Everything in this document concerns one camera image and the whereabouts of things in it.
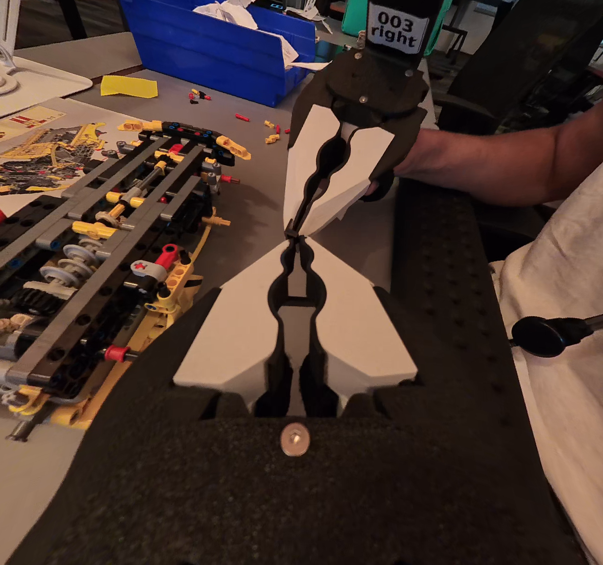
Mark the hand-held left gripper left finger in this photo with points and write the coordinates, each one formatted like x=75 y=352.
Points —
x=226 y=339

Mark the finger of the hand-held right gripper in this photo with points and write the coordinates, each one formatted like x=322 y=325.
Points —
x=362 y=165
x=304 y=150

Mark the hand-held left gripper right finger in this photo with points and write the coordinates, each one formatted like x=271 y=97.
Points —
x=367 y=339

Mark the black toy brick pin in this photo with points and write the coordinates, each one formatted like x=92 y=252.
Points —
x=293 y=235

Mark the yellow toy brick car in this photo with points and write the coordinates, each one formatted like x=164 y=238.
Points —
x=94 y=254

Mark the instruction booklet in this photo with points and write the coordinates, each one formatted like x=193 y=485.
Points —
x=37 y=150

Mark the person's right forearm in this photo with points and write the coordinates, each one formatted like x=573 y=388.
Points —
x=494 y=165

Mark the grey desk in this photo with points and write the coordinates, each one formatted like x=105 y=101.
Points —
x=264 y=188

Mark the green plastic bin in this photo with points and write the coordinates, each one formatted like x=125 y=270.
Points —
x=353 y=9

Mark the pile of small brick pieces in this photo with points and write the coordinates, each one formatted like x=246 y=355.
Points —
x=199 y=96

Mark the blue plastic bin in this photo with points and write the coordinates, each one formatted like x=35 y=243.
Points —
x=212 y=52

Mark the black office chair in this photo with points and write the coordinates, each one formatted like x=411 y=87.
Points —
x=527 y=56

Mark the crumpled white plastic bags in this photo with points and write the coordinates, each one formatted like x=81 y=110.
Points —
x=235 y=7

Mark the yellow sticky note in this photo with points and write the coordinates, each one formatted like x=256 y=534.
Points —
x=129 y=86

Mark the person's white shirt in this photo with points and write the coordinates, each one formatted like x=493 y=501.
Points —
x=565 y=386

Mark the white tablet stand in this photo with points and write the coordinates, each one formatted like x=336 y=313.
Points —
x=37 y=84

